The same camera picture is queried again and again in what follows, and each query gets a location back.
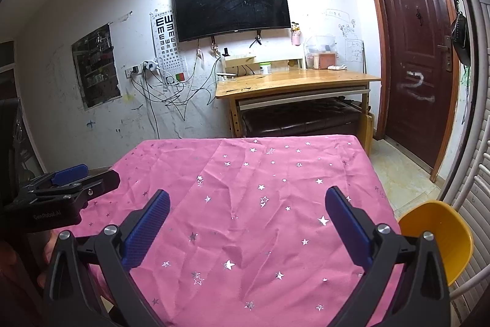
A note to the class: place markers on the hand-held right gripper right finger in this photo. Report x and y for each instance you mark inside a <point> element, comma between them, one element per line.
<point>346,227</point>

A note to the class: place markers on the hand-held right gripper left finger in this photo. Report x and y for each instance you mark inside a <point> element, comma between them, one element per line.
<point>147,223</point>

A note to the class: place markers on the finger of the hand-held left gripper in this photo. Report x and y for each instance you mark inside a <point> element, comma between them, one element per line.
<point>99,181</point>
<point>71,173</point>

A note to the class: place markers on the yellow plastic bin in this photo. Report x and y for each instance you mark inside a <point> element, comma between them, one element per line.
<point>440,235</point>

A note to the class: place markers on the person's left hand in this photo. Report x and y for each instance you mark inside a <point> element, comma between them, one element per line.
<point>49,246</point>

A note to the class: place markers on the dark upright furniture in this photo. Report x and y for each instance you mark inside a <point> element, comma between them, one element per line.
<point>13,143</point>

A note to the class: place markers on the pink star-print tablecloth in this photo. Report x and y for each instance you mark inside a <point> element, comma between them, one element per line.
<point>249,166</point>

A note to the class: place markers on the eye chart poster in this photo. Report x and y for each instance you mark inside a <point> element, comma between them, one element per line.
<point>168,59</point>

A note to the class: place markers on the wooden desk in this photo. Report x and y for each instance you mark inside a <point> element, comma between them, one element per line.
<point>298,82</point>

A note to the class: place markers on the small white object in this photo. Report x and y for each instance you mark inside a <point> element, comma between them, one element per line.
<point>337,67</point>

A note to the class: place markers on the flat white device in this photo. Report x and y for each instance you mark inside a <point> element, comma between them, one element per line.
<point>226,75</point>

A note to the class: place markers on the pink box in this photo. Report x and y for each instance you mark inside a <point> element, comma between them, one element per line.
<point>321,61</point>

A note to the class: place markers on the white jar with green lid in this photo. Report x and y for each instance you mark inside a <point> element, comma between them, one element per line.
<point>266,69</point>

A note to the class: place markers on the clear plastic container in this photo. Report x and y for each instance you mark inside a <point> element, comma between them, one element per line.
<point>319,43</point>

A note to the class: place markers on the dark brown door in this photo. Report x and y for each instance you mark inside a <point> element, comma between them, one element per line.
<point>405,43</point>

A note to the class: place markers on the white louvered shutter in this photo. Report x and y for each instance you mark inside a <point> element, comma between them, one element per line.
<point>480,82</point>

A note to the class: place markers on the small black hanging bag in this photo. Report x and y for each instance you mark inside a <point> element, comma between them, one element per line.
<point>461,37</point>

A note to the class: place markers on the dark wall niche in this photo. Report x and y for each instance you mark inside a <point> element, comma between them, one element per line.
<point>95,66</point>

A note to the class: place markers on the white wall socket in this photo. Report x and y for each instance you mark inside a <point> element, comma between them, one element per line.
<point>143,68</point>

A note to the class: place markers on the pink wall ornament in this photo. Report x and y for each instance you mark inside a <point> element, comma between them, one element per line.
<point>296,36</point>

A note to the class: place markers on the black wall television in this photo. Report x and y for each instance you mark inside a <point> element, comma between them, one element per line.
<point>229,5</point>

